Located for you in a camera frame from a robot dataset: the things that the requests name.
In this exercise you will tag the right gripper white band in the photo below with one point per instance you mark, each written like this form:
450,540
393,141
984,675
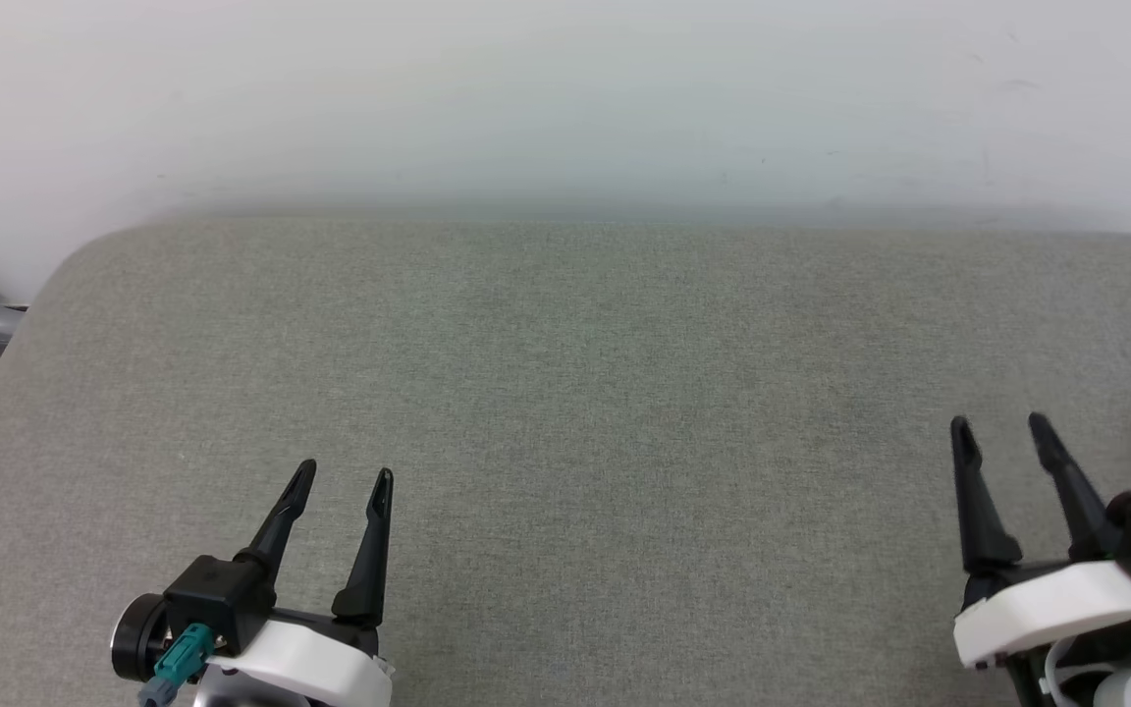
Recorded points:
1047,604

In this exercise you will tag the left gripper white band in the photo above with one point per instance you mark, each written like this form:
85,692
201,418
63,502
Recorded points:
310,663

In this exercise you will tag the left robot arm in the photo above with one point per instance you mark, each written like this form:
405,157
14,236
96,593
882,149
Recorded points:
232,692

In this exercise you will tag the grey fabric sofa seat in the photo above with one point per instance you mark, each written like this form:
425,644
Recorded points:
575,442

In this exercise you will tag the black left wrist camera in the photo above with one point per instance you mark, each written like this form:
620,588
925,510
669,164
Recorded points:
212,594

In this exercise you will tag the teal left camera connector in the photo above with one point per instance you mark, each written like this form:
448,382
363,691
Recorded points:
183,656

